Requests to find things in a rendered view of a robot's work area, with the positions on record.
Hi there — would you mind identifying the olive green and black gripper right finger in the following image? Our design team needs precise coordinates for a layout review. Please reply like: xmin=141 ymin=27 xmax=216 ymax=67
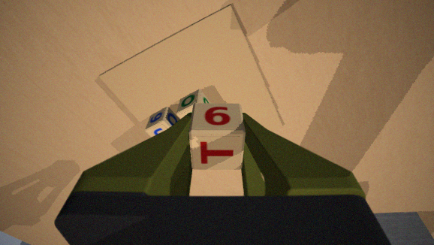
xmin=241 ymin=113 xmax=366 ymax=199

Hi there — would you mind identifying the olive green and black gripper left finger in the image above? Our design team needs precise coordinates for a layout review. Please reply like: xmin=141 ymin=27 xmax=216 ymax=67
xmin=71 ymin=113 xmax=193 ymax=195

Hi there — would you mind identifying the beige letter block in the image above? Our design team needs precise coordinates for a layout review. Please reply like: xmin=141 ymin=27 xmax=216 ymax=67
xmin=145 ymin=107 xmax=179 ymax=137
xmin=189 ymin=103 xmax=246 ymax=170
xmin=176 ymin=89 xmax=211 ymax=119

